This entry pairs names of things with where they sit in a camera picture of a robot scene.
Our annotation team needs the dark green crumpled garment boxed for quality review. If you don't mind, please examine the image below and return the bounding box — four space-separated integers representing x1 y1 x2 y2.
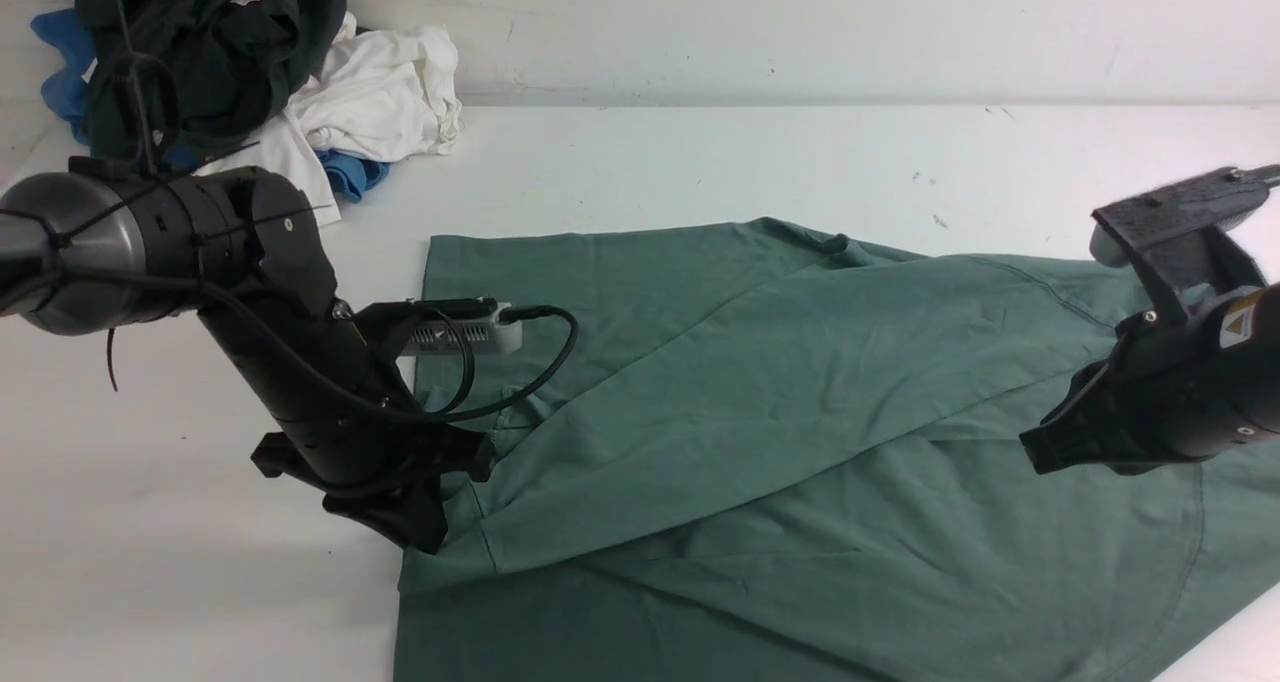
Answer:
76 0 347 157

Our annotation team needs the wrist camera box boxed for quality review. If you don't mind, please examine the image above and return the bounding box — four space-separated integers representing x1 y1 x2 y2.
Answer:
1089 164 1279 326
353 296 524 360

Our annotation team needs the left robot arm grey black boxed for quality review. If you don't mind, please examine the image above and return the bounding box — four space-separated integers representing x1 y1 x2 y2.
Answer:
3 157 499 554

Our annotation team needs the green long-sleeved shirt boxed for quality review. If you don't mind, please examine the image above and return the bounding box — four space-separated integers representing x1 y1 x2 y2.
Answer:
393 220 1279 681

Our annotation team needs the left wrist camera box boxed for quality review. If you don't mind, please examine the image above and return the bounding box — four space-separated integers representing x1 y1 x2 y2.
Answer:
353 296 524 360

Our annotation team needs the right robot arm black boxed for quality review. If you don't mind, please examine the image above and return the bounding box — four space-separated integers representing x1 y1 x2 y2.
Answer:
1020 287 1279 476

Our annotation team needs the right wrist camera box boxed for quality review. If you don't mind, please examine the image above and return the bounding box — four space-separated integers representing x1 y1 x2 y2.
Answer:
1089 164 1279 326

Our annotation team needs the blue crumpled garment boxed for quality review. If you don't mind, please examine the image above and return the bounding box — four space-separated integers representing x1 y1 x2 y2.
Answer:
29 8 390 202

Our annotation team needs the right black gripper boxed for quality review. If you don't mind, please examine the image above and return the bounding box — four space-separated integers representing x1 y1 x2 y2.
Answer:
1019 360 1190 476

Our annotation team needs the white crumpled shirt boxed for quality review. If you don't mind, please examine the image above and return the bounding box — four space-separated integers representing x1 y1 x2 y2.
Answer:
198 15 461 226

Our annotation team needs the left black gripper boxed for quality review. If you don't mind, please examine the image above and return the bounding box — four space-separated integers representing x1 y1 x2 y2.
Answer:
250 417 498 554

